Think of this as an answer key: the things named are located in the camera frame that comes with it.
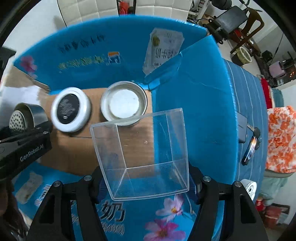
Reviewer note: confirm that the dark grey power bank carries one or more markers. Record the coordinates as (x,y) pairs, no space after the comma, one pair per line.
(242,127)

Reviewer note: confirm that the steel perforated strainer cup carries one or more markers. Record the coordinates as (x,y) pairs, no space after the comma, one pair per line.
(26,117)

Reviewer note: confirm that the brown wooden chair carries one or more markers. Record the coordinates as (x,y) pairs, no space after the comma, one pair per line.
(242,36)

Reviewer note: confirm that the right white quilted chair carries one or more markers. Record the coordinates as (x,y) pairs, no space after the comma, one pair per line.
(173,9)

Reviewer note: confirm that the black weight bench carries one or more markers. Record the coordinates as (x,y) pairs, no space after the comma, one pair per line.
(220,27)

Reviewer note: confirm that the open silver round tin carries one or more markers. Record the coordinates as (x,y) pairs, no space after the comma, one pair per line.
(122,102)

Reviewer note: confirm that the blue striped cloth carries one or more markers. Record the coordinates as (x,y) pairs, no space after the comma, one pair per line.
(250,102)

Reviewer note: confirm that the red cloth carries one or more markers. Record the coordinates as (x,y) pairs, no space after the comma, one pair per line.
(266,92)

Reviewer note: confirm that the black car key bunch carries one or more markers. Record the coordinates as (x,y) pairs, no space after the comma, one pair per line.
(255,133)

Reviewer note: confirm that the blue cardboard milk box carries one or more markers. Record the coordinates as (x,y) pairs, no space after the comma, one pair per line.
(100,52)

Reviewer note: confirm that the left white quilted chair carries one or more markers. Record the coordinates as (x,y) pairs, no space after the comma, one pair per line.
(78,11)

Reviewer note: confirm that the white quilted chair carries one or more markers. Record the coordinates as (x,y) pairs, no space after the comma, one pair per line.
(173,9)
(78,11)

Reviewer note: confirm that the orange white floral cloth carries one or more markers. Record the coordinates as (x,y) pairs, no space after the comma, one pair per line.
(281,140)

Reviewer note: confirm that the pink box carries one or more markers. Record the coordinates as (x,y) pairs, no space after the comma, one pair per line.
(276,70)

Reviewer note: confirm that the white tape roll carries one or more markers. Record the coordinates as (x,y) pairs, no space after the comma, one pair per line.
(250,186)

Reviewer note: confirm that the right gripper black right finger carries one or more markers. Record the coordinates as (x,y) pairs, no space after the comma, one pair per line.
(241,220)

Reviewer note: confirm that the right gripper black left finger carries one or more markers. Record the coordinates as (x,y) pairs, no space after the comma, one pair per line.
(53,219)

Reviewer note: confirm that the clear plastic square box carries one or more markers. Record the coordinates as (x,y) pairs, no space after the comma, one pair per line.
(144,156)

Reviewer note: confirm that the green rimmed waste bin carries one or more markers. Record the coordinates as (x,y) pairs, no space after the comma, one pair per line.
(241,57)

